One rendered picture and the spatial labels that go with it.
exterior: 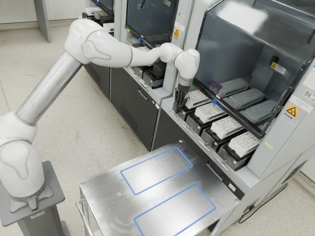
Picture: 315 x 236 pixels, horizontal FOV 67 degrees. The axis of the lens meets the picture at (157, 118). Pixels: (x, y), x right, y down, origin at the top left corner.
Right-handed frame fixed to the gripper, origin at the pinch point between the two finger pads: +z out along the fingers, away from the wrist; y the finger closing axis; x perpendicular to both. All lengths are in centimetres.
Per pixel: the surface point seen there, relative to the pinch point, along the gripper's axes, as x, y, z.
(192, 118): -2.1, -12.9, -1.1
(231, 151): -3.3, -45.1, -1.9
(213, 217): 33, -68, -2
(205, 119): -5.1, -19.7, -4.8
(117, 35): -11, 110, -3
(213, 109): -14.6, -16.4, -6.6
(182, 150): 21.8, -31.7, -2.0
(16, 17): 43, 350, 62
